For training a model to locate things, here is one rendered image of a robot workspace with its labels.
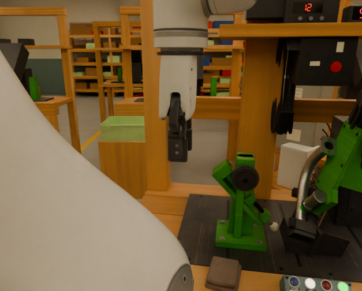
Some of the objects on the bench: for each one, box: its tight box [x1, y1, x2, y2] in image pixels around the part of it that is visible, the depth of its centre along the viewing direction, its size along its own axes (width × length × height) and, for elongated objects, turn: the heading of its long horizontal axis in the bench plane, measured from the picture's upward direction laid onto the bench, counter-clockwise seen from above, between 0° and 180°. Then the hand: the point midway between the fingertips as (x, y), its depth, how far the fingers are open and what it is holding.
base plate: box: [177, 193, 362, 285], centre depth 94 cm, size 42×110×2 cm, turn 81°
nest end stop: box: [288, 229, 315, 242], centre depth 85 cm, size 4×7×6 cm, turn 81°
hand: (181, 145), depth 51 cm, fingers open, 5 cm apart
